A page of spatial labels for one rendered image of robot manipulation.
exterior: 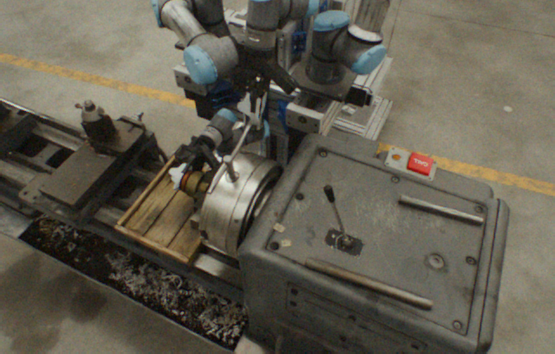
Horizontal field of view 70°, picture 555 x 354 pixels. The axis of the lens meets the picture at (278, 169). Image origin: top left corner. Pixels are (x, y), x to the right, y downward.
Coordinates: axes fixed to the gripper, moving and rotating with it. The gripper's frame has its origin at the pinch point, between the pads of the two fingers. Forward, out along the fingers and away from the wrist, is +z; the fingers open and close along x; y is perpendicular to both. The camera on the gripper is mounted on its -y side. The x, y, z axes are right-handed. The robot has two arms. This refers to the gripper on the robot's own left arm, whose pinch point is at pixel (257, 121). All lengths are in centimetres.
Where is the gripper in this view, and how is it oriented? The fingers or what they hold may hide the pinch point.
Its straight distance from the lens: 108.0
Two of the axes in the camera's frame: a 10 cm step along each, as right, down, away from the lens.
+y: -9.1, -3.4, 2.6
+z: -1.5, 8.2, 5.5
